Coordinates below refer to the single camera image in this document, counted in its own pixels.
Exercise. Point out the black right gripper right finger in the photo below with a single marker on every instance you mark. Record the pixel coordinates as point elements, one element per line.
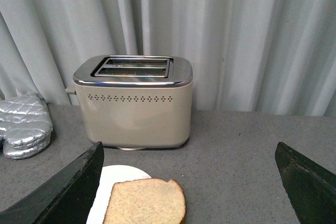
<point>309,186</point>

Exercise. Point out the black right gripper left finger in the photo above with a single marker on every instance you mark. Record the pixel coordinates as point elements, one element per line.
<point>67,197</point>

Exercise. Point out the white round plate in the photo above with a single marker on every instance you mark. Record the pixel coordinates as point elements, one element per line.
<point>109,176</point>

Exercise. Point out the slice of brown bread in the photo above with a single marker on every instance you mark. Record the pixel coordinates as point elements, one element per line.
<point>151,200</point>

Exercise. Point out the beige two-slot toaster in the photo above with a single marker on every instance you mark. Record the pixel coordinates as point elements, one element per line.
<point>135,102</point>

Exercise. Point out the lower silver quilted oven mitt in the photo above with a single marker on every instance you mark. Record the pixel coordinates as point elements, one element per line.
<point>13,153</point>

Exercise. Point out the silver quilted oven mitt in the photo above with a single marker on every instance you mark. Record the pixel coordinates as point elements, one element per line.
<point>13,153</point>
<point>25,122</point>

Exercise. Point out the upper silver quilted oven mitt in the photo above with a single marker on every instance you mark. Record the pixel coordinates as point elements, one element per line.
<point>25,122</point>

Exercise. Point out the grey curtain backdrop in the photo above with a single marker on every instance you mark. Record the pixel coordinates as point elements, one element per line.
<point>271,56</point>

